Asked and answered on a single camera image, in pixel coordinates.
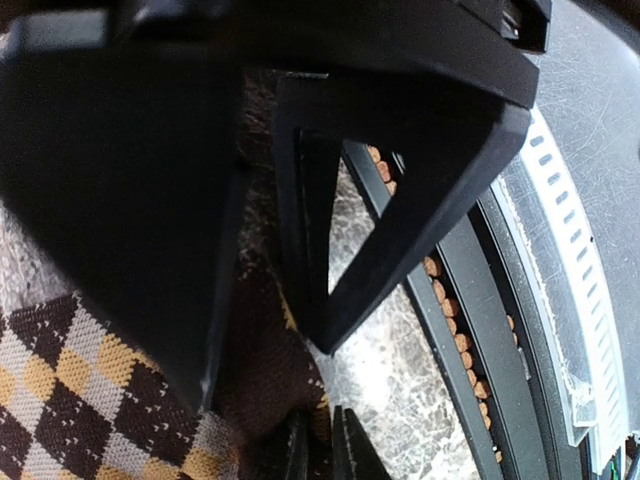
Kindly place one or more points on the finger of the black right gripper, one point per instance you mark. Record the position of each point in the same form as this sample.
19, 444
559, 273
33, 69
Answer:
122, 167
454, 140

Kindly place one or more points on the black front table rail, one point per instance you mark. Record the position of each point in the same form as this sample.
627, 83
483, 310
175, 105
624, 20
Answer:
451, 376

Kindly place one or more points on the brown yellow argyle sock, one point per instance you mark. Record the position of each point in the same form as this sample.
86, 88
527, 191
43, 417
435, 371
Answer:
80, 401

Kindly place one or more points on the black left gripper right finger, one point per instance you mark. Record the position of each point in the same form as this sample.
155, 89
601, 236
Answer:
354, 456

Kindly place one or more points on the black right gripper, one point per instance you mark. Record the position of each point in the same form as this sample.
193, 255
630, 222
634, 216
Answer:
484, 44

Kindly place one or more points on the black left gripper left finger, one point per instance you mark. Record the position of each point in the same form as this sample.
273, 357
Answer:
297, 456

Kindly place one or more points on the white slotted cable duct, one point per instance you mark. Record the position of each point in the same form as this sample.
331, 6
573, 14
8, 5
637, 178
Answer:
555, 244

